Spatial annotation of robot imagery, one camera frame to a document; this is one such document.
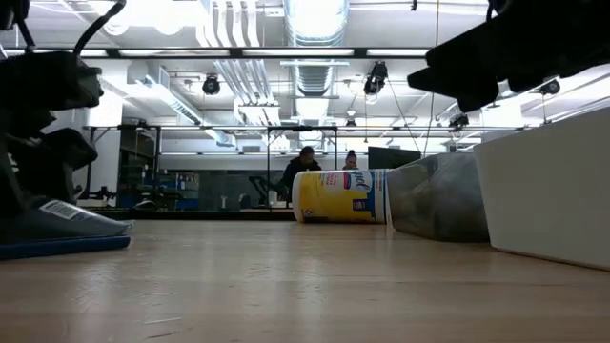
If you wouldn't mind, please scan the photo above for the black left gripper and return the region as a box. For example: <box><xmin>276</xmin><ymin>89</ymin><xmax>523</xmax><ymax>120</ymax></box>
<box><xmin>0</xmin><ymin>108</ymin><xmax>99</xmax><ymax>218</ymax></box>

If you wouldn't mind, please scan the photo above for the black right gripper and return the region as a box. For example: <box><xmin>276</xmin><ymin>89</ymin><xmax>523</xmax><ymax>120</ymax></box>
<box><xmin>407</xmin><ymin>0</ymin><xmax>610</xmax><ymax>113</ymax></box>

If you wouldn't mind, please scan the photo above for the grey pouch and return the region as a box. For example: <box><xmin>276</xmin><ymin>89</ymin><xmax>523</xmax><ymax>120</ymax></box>
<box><xmin>0</xmin><ymin>195</ymin><xmax>133</xmax><ymax>241</ymax></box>

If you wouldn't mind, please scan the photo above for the black overhead light bar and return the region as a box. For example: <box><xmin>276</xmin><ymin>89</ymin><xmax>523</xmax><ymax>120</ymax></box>
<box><xmin>0</xmin><ymin>46</ymin><xmax>433</xmax><ymax>60</ymax></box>

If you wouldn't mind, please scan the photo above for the black background monitor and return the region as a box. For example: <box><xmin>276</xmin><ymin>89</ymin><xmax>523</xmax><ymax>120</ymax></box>
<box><xmin>367</xmin><ymin>146</ymin><xmax>423</xmax><ymax>171</ymax></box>

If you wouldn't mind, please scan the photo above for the smoky translucent plastic tray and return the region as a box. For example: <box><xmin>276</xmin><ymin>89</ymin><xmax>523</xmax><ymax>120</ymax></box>
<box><xmin>385</xmin><ymin>151</ymin><xmax>491</xmax><ymax>243</ymax></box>

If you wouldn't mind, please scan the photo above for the white plastic tray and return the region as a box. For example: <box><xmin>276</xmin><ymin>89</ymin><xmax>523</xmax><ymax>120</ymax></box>
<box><xmin>474</xmin><ymin>107</ymin><xmax>610</xmax><ymax>272</ymax></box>

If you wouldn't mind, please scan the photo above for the yellow disinfecting wipes canister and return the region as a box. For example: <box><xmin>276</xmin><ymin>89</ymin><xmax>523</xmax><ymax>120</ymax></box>
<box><xmin>291</xmin><ymin>169</ymin><xmax>393</xmax><ymax>225</ymax></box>

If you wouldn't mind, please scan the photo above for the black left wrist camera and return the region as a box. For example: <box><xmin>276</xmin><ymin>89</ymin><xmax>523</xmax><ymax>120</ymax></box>
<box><xmin>0</xmin><ymin>50</ymin><xmax>104</xmax><ymax>111</ymax></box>

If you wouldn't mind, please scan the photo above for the silver ceiling air duct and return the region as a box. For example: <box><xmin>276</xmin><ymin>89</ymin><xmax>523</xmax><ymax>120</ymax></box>
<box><xmin>284</xmin><ymin>0</ymin><xmax>350</xmax><ymax>96</ymax></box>

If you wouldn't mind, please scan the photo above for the black aluminium table frame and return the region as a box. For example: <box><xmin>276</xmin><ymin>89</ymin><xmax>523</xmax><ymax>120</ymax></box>
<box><xmin>92</xmin><ymin>207</ymin><xmax>296</xmax><ymax>222</ymax></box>

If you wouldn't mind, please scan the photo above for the black background rig frame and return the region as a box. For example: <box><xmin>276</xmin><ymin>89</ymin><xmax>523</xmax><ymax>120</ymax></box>
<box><xmin>83</xmin><ymin>123</ymin><xmax>339</xmax><ymax>211</ymax></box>

